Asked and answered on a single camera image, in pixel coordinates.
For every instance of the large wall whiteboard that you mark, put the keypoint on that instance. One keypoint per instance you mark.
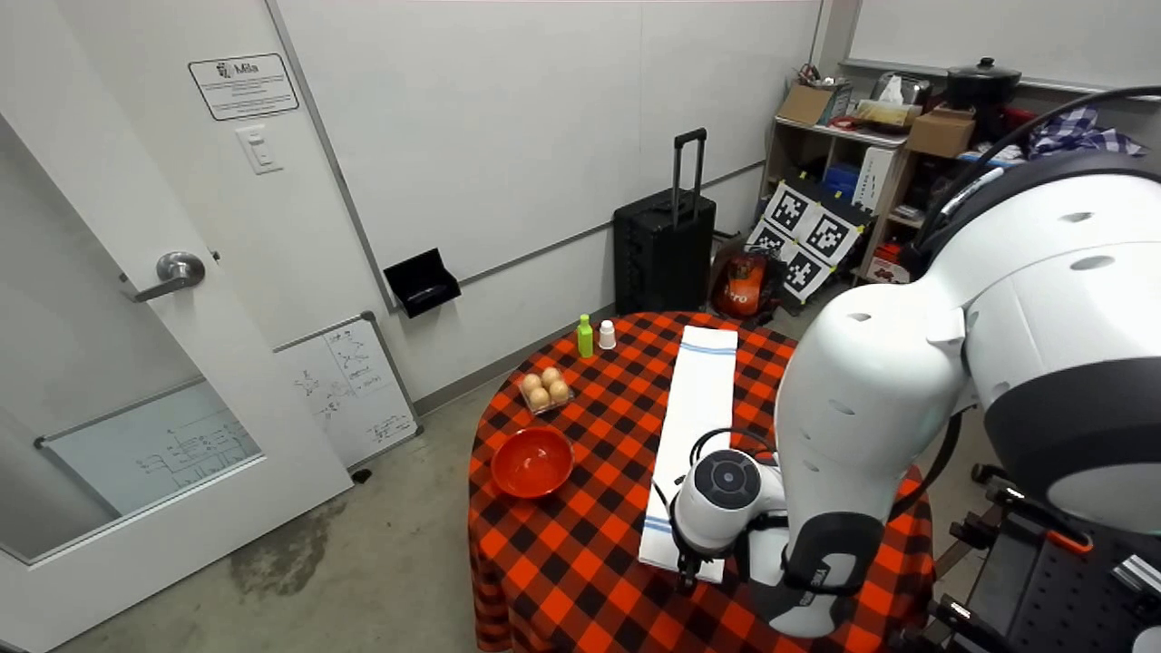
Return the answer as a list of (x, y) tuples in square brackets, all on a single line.
[(547, 119), (1001, 38)]

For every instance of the green bottle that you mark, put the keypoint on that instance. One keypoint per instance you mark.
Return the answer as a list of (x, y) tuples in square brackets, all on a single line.
[(584, 338)]

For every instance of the small leaning whiteboard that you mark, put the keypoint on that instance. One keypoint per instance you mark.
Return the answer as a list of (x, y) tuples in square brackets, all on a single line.
[(348, 391)]

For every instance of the white door with window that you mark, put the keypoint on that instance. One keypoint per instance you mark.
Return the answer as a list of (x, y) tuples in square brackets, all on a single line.
[(120, 365)]

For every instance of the black orange clamp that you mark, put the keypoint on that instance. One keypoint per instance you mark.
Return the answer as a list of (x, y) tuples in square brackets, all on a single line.
[(968, 622), (1053, 539)]

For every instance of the black cooking pot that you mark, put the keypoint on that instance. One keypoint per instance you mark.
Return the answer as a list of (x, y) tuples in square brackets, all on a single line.
[(982, 89)]

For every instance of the beige egg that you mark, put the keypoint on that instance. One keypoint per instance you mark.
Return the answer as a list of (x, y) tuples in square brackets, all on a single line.
[(532, 380), (548, 373), (561, 391), (537, 401)]

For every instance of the black white marker board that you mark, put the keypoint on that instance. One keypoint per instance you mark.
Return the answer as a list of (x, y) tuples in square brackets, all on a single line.
[(807, 238)]

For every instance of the wooden shelf unit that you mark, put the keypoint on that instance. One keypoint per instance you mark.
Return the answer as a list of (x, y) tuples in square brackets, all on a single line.
[(845, 133)]

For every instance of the white door sign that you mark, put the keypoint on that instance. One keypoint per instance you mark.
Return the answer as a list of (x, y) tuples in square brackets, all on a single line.
[(244, 85)]

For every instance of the red black plaid tablecloth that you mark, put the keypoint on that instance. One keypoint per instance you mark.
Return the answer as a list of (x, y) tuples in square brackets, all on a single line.
[(566, 567)]

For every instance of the white plastic bag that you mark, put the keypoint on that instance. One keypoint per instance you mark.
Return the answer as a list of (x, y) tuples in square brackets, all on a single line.
[(890, 96)]

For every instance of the red bowl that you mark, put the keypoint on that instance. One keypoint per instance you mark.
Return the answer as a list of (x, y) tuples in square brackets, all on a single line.
[(532, 464)]

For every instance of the black suitcase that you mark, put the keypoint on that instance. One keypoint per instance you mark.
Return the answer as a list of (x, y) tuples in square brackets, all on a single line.
[(662, 260)]

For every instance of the small white bottle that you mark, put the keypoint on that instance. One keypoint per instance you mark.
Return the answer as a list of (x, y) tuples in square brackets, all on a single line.
[(606, 338)]

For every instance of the white towel with blue stripes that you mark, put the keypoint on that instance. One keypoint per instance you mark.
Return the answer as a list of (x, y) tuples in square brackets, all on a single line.
[(703, 387)]

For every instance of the black perforated robot table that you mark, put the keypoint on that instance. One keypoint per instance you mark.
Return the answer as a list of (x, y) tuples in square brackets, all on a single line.
[(1063, 603)]

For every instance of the black wall box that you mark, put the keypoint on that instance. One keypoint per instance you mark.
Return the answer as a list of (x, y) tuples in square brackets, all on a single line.
[(421, 283)]

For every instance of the cardboard box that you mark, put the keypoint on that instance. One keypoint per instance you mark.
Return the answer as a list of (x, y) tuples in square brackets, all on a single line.
[(940, 133), (807, 101)]

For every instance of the small white wall plate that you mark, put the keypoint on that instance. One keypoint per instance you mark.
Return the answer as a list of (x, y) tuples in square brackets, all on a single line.
[(260, 151)]

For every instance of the blue patterned cloth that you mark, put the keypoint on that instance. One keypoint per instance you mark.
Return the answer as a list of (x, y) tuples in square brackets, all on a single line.
[(1081, 133)]

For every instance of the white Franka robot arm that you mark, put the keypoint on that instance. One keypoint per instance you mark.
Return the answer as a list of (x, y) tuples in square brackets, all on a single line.
[(873, 387)]

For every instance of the orange bag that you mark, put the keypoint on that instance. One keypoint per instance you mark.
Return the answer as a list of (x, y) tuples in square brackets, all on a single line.
[(743, 287)]

